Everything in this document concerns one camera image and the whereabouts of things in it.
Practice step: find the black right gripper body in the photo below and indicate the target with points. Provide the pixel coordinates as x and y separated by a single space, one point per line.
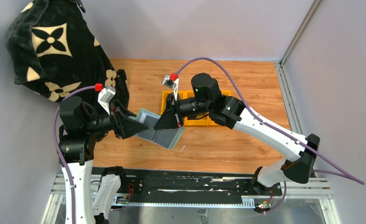
176 110

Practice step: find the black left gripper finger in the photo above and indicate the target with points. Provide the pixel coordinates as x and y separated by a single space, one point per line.
129 132
128 122

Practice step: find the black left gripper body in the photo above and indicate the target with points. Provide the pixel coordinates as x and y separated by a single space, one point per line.
119 119

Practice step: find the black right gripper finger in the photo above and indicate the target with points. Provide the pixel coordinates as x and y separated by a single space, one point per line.
167 120
169 107

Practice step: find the grey chip credit card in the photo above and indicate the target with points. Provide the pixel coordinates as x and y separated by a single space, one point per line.
164 138

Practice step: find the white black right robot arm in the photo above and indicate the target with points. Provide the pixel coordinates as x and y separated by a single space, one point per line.
297 162

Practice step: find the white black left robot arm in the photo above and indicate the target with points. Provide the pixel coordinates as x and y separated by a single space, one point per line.
77 139

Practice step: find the yellow left plastic bin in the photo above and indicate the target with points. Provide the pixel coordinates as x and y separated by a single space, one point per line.
164 99

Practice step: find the yellow middle plastic bin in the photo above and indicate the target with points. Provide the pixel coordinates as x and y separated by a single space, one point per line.
202 122

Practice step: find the black cream floral blanket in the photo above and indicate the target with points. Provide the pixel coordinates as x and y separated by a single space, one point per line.
54 52

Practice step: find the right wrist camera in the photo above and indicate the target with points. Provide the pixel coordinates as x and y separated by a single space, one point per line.
172 81

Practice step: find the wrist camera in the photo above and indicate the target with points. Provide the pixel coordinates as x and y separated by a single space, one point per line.
172 81
105 96

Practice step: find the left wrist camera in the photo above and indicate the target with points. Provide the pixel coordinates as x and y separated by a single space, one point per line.
105 96

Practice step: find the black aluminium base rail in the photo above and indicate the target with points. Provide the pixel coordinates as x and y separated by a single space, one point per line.
157 188

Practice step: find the aluminium corner frame post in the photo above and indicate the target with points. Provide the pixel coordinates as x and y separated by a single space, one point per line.
291 109

